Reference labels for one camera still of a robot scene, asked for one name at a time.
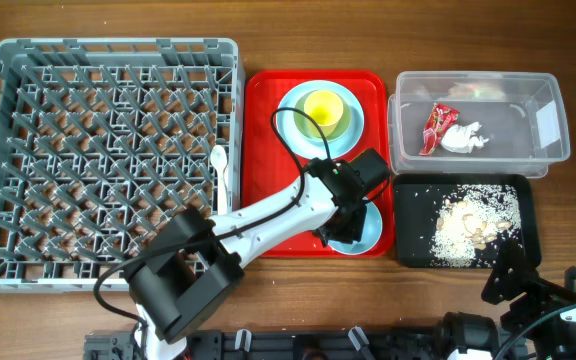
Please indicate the yellow plastic cup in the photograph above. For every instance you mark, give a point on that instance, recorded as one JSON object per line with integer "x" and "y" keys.
{"x": 326, "y": 108}

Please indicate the black tray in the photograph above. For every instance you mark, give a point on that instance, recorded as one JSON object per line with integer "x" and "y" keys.
{"x": 418, "y": 197}

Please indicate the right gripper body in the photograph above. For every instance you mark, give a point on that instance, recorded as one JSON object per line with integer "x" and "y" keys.
{"x": 541, "y": 298}

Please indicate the white plastic spoon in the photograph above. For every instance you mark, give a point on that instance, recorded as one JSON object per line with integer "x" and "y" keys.
{"x": 219, "y": 161}

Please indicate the light blue plate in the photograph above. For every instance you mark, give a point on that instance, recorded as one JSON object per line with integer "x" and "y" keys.
{"x": 292, "y": 126}

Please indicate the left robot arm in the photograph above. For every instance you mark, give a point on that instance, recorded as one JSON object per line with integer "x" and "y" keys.
{"x": 194, "y": 263}

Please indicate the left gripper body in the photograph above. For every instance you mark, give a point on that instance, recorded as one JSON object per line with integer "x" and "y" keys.
{"x": 348, "y": 230}

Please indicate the white tissue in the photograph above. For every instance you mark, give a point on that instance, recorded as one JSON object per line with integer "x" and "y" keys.
{"x": 463, "y": 139}

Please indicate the light blue bowl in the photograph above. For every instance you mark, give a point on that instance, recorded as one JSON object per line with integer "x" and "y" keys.
{"x": 370, "y": 236}

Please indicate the clear plastic bin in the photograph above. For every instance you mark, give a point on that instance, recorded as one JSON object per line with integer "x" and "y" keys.
{"x": 522, "y": 115}

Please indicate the red plastic tray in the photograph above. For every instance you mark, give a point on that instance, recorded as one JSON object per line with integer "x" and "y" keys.
{"x": 267, "y": 168}

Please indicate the grey dishwasher rack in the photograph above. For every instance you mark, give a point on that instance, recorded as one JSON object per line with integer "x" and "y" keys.
{"x": 102, "y": 142}

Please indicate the red strawberry snack wrapper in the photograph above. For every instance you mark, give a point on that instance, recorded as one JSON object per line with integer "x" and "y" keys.
{"x": 441, "y": 118}

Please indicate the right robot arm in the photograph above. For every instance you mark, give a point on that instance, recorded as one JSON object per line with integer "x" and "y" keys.
{"x": 467, "y": 336}

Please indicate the spilled rice pile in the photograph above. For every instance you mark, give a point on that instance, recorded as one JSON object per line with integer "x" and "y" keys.
{"x": 472, "y": 223}

